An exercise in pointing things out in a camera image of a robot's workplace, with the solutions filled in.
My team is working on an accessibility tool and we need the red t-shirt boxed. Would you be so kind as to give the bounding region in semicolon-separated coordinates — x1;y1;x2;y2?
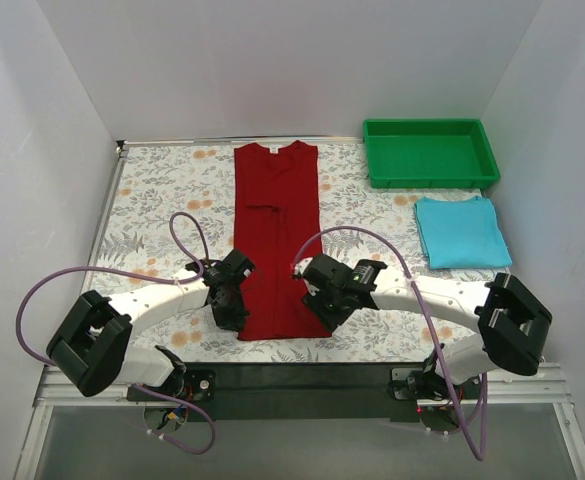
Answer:
233;141;331;341

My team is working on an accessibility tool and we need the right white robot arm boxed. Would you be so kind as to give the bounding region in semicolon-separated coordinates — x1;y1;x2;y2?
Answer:
294;254;552;400

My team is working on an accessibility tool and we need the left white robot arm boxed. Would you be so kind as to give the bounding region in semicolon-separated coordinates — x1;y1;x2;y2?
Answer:
46;249;255;400

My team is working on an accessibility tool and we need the floral patterned table mat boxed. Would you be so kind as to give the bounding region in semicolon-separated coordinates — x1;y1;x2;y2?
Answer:
71;142;531;364

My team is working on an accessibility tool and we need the folded turquoise t-shirt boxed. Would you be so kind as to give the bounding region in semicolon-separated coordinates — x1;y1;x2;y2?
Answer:
414;196;512;270

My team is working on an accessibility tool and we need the green plastic tray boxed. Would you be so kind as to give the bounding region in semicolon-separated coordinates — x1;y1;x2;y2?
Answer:
363;119;500;189

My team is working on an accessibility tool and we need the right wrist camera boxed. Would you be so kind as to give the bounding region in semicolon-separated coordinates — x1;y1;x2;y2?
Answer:
292;257;317;296

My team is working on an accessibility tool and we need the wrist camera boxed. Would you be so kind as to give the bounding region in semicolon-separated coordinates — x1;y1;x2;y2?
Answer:
292;257;317;296
173;259;211;284

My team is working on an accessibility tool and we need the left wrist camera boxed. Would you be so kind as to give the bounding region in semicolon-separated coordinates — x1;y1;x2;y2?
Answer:
173;259;211;284

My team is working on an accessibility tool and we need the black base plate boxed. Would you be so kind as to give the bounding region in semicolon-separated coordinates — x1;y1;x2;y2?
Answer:
126;362;450;422

